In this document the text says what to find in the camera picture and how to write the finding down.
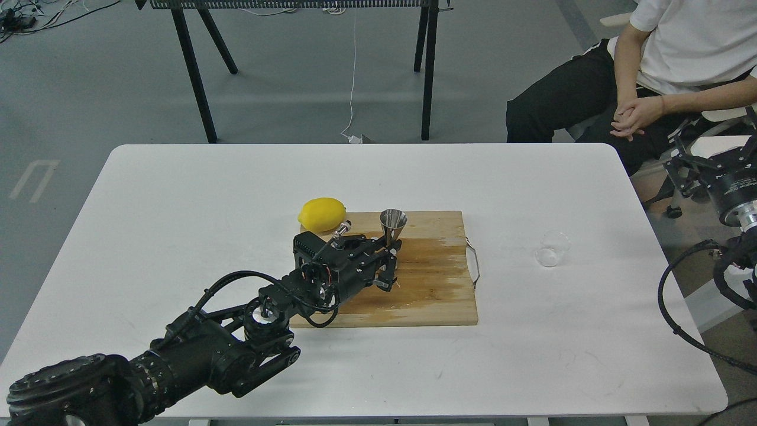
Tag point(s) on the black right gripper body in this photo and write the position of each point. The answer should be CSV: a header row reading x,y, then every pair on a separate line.
x,y
732,190

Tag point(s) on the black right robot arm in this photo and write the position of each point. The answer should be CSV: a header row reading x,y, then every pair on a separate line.
x,y
738,252

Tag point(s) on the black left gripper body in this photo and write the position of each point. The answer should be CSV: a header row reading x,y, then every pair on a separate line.
x,y
332,271

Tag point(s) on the yellow lemon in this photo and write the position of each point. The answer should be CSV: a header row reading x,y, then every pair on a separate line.
x,y
321,214

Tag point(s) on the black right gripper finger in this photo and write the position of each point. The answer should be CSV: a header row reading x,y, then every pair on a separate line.
x,y
684,169
751,127

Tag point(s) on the black metal frame table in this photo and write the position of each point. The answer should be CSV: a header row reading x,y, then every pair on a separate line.
x,y
271,52

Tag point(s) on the seated person white shirt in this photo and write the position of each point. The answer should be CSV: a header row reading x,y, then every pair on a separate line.
x,y
699,55

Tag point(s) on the steel double jigger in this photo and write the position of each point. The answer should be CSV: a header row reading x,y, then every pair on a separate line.
x,y
392,222

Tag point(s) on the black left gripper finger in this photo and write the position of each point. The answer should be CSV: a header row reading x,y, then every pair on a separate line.
x,y
384,264
363,244

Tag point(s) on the wooden cutting board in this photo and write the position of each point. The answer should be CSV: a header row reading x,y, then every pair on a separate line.
x,y
434,286

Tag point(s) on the person's clasped hands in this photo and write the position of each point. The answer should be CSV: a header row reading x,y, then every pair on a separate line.
x,y
634,114

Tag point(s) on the clear glass cup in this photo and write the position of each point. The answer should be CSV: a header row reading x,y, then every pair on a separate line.
x,y
552,249

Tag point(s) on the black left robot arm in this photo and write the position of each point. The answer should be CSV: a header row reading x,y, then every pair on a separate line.
x,y
234,339

